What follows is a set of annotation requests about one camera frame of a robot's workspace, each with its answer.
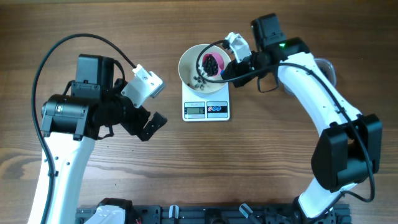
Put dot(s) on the white digital kitchen scale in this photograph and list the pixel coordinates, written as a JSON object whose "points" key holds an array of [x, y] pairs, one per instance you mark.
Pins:
{"points": [[201, 107]]}

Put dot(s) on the black beans in bowl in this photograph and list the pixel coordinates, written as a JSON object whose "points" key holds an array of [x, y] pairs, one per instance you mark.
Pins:
{"points": [[197, 82]]}

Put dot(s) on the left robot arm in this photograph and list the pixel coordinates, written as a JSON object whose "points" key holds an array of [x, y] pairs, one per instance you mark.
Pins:
{"points": [[71, 125]]}

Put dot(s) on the pink scoop blue handle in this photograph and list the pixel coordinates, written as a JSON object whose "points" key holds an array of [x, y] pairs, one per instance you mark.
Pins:
{"points": [[219, 59]]}

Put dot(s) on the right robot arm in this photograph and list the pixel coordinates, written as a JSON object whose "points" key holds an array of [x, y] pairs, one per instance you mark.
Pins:
{"points": [[349, 146]]}

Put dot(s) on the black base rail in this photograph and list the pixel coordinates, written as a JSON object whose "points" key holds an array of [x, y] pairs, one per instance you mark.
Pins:
{"points": [[268, 214]]}

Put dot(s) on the white bowl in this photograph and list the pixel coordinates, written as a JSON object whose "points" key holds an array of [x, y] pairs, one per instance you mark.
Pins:
{"points": [[187, 67]]}

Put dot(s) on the black beans in scoop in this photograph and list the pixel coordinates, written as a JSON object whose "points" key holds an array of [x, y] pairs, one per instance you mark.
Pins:
{"points": [[210, 65]]}

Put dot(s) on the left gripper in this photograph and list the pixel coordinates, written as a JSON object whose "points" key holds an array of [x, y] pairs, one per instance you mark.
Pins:
{"points": [[135, 126]]}

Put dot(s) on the clear plastic container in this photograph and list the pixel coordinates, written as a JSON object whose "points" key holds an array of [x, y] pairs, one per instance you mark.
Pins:
{"points": [[328, 70]]}

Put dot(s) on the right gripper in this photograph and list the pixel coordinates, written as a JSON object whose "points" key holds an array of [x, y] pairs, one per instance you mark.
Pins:
{"points": [[232, 66]]}

